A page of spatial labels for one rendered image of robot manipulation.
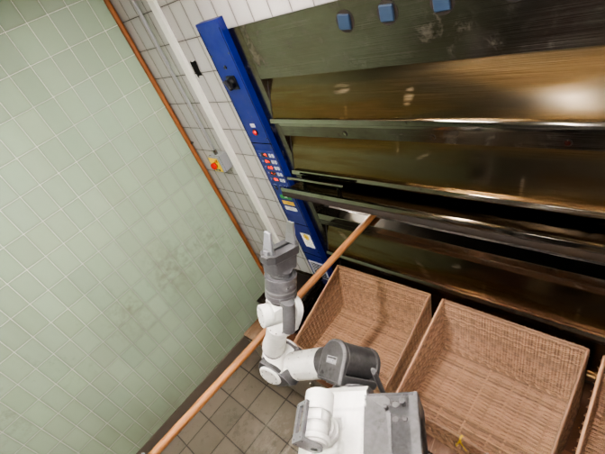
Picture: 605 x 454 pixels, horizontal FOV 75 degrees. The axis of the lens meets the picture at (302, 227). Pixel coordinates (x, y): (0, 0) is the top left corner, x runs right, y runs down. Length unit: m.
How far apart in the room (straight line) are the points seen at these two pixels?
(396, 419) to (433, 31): 0.97
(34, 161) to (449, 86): 1.86
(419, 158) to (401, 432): 0.87
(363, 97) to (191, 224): 1.57
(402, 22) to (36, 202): 1.83
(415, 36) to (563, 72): 0.38
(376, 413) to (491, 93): 0.87
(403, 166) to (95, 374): 2.08
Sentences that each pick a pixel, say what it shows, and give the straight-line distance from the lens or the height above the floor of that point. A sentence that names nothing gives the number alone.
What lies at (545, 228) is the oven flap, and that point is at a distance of 1.34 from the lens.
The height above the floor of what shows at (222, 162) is 1.47.
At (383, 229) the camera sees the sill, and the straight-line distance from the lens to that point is 1.79.
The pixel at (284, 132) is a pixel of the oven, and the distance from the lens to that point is 1.81.
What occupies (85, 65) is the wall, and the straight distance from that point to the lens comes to 2.37.
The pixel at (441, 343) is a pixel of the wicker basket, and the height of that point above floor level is 0.63.
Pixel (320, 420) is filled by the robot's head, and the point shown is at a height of 1.49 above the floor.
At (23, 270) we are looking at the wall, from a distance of 2.38.
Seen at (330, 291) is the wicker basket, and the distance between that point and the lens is 2.20.
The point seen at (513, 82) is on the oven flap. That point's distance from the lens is 1.20.
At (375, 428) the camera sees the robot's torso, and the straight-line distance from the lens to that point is 1.02.
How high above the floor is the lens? 2.29
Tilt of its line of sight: 34 degrees down
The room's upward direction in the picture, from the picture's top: 25 degrees counter-clockwise
